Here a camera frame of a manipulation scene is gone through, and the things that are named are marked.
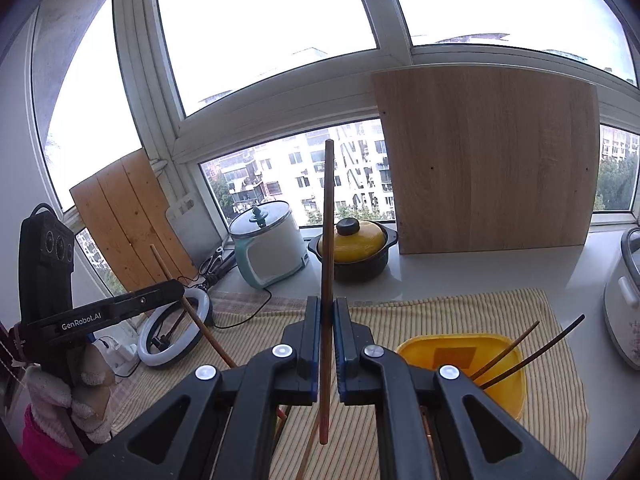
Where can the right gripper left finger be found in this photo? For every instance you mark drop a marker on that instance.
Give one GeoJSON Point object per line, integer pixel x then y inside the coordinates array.
{"type": "Point", "coordinates": [217, 424]}

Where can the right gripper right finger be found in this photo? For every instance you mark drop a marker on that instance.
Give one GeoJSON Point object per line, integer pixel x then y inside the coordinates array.
{"type": "Point", "coordinates": [433, 423]}

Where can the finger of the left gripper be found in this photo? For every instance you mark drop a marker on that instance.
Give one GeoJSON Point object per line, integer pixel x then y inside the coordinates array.
{"type": "Point", "coordinates": [149, 298]}

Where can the thick brown chopstick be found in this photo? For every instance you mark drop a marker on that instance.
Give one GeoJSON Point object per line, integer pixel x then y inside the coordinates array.
{"type": "Point", "coordinates": [326, 295]}

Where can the light brown chopstick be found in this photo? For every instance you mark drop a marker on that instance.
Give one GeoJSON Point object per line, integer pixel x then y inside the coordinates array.
{"type": "Point", "coordinates": [301, 471]}

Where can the reddish brown chopstick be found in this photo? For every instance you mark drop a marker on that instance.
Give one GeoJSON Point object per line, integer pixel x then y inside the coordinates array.
{"type": "Point", "coordinates": [190, 311]}

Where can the pink sleeve forearm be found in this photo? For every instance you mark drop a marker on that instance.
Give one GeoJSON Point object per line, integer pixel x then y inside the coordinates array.
{"type": "Point", "coordinates": [47, 459]}

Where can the gloved left hand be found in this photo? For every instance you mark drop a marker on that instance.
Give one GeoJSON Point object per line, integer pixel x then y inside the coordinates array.
{"type": "Point", "coordinates": [86, 403]}

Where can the white power adapter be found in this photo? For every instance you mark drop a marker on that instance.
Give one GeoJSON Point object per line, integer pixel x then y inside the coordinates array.
{"type": "Point", "coordinates": [122, 359]}

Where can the yellow plastic cup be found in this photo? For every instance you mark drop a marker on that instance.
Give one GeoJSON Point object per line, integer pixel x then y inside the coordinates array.
{"type": "Point", "coordinates": [469, 353]}

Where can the orange pine plank board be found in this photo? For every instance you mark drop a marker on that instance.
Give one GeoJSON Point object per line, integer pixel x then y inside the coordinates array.
{"type": "Point", "coordinates": [124, 210]}

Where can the black scissors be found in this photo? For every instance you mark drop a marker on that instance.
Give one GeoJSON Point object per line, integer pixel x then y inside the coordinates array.
{"type": "Point", "coordinates": [216, 266]}

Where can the black pot yellow lid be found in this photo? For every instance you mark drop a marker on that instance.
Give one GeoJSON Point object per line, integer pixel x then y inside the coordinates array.
{"type": "Point", "coordinates": [361, 250]}

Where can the grey cutting board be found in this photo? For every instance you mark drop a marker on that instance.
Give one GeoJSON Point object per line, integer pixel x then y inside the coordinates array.
{"type": "Point", "coordinates": [194, 228]}

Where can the teal white rice cooker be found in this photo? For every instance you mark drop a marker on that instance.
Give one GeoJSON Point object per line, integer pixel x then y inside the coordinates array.
{"type": "Point", "coordinates": [268, 244]}

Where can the striped table cloth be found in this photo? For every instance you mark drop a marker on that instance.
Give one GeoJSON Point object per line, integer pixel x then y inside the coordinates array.
{"type": "Point", "coordinates": [555, 410]}

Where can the light wooden board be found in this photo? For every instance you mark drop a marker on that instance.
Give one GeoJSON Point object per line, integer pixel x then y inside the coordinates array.
{"type": "Point", "coordinates": [487, 158]}

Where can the white floral rice cooker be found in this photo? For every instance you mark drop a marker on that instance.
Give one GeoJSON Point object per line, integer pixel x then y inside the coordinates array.
{"type": "Point", "coordinates": [622, 300]}

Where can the white ring light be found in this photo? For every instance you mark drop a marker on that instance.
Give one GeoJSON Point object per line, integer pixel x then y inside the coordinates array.
{"type": "Point", "coordinates": [167, 336]}

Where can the black camera box left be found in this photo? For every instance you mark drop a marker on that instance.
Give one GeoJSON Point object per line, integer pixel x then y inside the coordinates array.
{"type": "Point", "coordinates": [45, 264]}

